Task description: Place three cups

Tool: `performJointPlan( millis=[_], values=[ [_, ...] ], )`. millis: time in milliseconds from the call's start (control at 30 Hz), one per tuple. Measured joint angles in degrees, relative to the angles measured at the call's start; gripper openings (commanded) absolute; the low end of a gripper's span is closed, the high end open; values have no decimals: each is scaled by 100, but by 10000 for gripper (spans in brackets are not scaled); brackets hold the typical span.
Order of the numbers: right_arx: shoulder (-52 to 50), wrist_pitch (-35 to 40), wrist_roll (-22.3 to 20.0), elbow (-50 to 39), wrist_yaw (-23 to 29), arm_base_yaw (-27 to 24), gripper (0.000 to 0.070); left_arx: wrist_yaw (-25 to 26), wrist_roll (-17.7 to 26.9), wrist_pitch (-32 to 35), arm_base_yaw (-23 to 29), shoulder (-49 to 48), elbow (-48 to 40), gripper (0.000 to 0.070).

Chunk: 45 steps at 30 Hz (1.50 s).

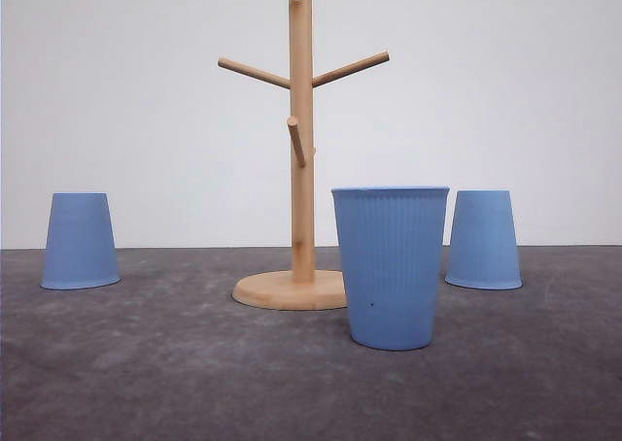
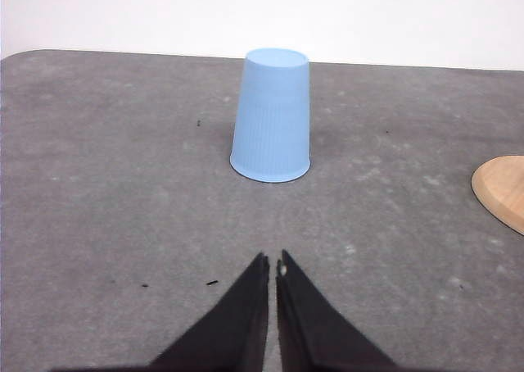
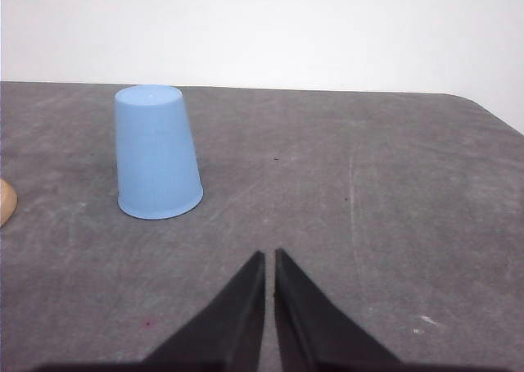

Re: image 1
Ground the wooden mug tree stand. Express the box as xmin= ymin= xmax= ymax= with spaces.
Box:
xmin=217 ymin=0 xmax=391 ymax=311

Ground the blue cup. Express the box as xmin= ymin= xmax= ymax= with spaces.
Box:
xmin=445 ymin=190 xmax=523 ymax=290
xmin=40 ymin=192 xmax=121 ymax=290
xmin=331 ymin=187 xmax=450 ymax=351

